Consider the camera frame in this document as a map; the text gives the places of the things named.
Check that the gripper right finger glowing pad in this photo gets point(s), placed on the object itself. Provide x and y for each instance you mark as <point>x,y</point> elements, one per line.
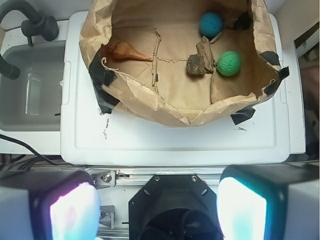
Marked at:
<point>269,202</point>

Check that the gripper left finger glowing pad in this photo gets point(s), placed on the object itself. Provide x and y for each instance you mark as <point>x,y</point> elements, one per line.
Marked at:
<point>48,205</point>

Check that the green textured ball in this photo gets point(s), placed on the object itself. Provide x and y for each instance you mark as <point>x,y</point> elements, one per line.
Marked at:
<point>229,63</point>

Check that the blue textured ball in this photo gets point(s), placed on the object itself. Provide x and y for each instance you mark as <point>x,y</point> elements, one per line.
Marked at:
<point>211,24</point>

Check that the white plastic cooler lid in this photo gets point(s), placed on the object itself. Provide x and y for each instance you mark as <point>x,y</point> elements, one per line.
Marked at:
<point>90,137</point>

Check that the grey sink basin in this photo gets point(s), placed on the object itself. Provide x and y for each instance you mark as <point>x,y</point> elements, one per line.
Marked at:
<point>32,102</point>

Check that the dark brown rock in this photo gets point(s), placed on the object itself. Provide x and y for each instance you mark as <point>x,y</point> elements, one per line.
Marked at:
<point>195,65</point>

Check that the brown paper bag tray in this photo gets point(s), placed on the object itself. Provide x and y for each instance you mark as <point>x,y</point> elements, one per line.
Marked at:
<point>162,91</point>

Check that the brown wood bark piece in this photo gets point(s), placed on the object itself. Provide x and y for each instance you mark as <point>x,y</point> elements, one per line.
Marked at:
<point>204,49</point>

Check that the black faucet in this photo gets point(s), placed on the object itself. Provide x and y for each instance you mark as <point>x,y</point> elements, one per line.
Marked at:
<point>36,24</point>

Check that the aluminium extrusion rail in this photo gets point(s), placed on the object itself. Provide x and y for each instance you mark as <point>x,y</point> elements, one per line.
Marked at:
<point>107,177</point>

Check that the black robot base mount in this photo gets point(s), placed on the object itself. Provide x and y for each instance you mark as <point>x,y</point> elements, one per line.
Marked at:
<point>174,207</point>

